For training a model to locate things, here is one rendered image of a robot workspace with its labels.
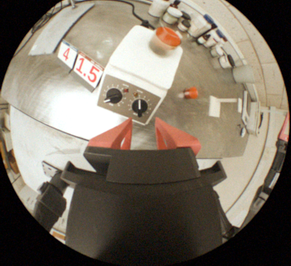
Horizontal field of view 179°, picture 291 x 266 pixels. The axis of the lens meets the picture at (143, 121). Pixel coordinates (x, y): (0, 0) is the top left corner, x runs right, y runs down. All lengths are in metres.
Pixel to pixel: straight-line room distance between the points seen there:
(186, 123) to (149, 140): 0.13
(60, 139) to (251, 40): 0.96
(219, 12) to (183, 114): 0.56
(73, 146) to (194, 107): 0.40
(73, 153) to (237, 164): 1.55
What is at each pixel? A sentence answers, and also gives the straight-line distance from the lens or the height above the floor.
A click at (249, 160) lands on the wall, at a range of 1.45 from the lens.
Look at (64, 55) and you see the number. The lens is 0.32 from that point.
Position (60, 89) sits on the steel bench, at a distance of 0.30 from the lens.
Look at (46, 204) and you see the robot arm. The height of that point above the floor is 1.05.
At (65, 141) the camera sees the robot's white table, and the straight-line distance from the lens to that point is 0.30.
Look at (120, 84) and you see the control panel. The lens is 0.18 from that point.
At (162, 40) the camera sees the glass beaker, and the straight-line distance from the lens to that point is 0.15.
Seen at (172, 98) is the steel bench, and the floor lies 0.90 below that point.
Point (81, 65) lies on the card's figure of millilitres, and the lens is 0.26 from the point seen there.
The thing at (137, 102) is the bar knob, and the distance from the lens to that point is 0.17.
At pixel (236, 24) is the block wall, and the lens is 0.66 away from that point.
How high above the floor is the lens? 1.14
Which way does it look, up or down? 73 degrees down
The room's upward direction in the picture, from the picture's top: 120 degrees clockwise
